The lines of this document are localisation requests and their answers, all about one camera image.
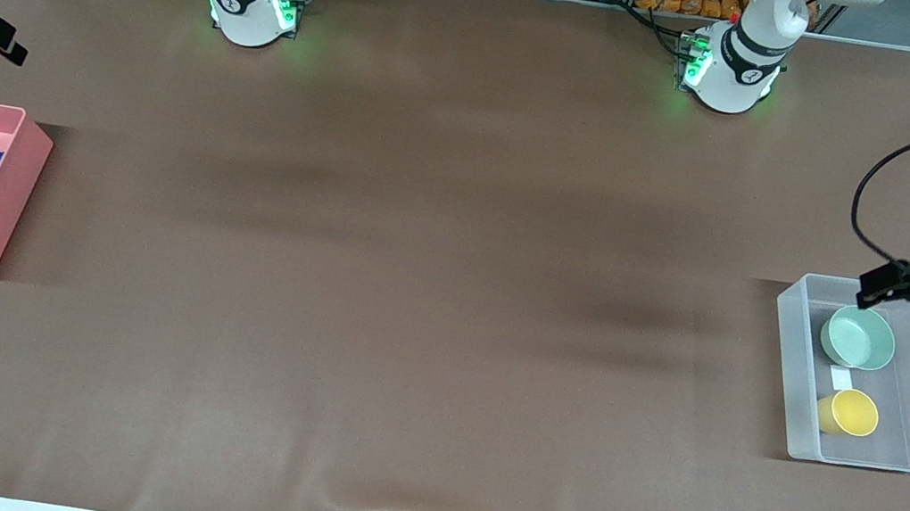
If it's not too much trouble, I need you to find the mint green bowl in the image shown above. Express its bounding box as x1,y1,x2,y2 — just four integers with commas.
816,301,902,375

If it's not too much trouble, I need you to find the yellow cup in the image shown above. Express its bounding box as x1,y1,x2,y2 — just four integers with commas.
812,384,883,443

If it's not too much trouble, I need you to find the brown table cover mat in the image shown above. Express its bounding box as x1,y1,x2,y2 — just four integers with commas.
0,0,910,511

